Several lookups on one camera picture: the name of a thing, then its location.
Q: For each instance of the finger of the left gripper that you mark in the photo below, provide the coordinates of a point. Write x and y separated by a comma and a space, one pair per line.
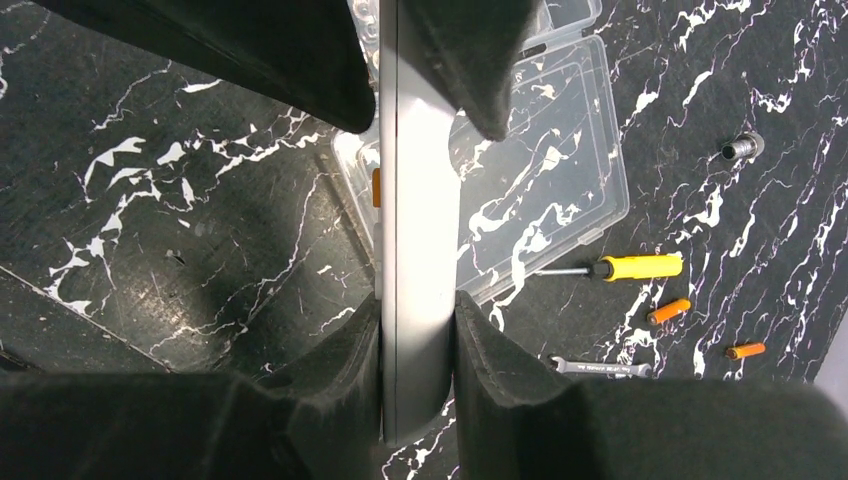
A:
305, 54
472, 45

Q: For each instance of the orange battery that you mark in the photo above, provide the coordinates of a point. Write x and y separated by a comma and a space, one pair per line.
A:
669, 311
743, 351

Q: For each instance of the white remote control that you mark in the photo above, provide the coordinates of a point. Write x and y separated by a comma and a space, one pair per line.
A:
419, 216

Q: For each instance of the yellow handled screwdriver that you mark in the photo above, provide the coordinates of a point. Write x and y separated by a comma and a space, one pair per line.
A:
611, 269

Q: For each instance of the small silver wrench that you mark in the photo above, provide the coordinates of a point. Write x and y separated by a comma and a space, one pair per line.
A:
563, 366

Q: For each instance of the clear plastic parts box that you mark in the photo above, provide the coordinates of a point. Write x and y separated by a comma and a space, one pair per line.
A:
557, 181

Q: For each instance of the silver socket bit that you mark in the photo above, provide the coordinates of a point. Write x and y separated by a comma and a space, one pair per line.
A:
747, 145

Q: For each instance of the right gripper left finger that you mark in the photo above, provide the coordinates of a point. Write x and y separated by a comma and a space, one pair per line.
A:
317, 418

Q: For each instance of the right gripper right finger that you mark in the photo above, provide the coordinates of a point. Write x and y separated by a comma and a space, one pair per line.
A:
518, 419

